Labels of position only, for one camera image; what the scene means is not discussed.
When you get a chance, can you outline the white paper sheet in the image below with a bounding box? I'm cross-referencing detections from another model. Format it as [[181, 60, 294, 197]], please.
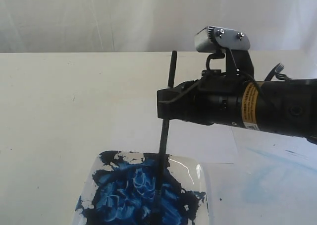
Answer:
[[110, 98, 237, 163]]

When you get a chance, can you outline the white paint palette plate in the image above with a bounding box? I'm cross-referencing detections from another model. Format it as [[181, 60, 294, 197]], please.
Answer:
[[72, 151, 210, 225]]

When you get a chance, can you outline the black right camera cable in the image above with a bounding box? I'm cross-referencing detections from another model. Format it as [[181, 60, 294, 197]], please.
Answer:
[[158, 49, 267, 107]]

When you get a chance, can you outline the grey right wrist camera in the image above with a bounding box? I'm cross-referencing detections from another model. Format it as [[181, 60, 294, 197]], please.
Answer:
[[194, 25, 250, 53]]

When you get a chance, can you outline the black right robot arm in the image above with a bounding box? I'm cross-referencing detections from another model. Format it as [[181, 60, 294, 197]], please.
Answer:
[[157, 70, 317, 143]]

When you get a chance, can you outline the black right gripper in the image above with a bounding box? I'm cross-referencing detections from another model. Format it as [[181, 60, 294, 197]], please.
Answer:
[[157, 73, 244, 126]]

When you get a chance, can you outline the white backdrop curtain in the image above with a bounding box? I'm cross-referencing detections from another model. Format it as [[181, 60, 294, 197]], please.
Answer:
[[0, 0, 317, 53]]

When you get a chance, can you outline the black paintbrush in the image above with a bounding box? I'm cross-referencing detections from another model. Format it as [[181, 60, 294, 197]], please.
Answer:
[[150, 50, 177, 224]]

